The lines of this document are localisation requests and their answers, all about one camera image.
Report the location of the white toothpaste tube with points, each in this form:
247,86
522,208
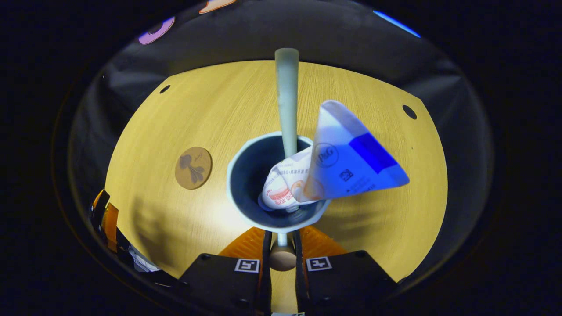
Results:
351,162

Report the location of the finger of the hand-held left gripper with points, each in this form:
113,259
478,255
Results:
109,221

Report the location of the white crumpled cloth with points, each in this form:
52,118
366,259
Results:
142,260

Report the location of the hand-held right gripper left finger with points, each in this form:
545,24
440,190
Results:
219,281

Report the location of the round brown coaster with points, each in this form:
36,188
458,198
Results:
193,168

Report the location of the pale green toothbrush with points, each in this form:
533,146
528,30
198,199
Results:
286,96

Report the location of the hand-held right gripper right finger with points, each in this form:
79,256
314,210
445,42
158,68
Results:
347,281

